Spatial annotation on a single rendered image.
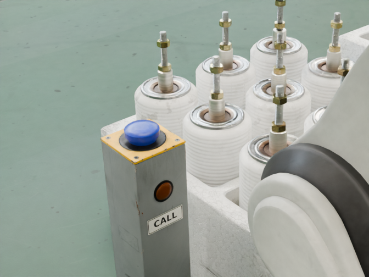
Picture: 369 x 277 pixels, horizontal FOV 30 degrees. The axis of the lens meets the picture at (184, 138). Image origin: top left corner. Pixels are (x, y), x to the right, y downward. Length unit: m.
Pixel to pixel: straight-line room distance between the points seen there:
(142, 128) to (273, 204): 0.25
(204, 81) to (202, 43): 0.78
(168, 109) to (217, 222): 0.19
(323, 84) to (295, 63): 0.10
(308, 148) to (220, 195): 0.36
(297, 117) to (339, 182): 0.46
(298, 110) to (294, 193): 0.46
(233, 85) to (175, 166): 0.32
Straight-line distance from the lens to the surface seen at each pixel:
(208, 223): 0.92
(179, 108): 1.00
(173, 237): 0.83
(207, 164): 0.93
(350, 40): 1.40
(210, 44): 1.84
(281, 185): 0.55
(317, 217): 0.54
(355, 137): 0.54
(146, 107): 1.01
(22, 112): 1.56
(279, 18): 1.15
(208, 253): 0.95
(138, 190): 0.76
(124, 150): 0.76
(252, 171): 0.85
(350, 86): 0.52
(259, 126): 1.00
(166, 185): 0.77
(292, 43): 1.18
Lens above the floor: 0.70
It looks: 30 degrees down
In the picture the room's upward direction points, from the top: 2 degrees counter-clockwise
